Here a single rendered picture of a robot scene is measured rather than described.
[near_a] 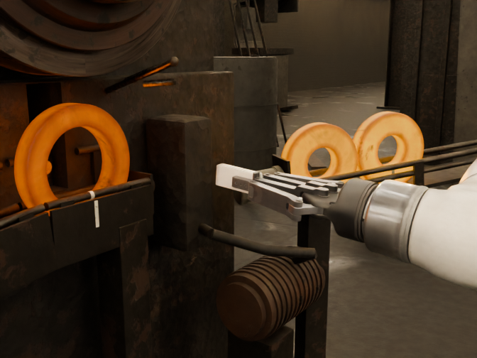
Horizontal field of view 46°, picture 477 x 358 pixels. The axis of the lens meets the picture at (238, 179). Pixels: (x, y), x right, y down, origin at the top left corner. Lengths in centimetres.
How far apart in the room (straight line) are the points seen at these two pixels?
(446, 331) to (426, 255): 143
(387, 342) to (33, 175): 140
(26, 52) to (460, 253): 56
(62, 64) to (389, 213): 46
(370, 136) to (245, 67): 240
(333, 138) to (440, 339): 107
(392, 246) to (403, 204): 5
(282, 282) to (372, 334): 98
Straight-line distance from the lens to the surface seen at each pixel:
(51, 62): 78
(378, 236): 65
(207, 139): 100
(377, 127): 112
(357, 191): 67
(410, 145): 117
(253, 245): 101
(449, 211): 62
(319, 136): 106
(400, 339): 196
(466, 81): 338
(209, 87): 116
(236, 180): 76
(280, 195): 69
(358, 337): 194
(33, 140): 79
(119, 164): 88
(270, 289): 98
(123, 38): 84
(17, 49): 75
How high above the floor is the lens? 91
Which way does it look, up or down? 13 degrees down
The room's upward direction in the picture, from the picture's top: straight up
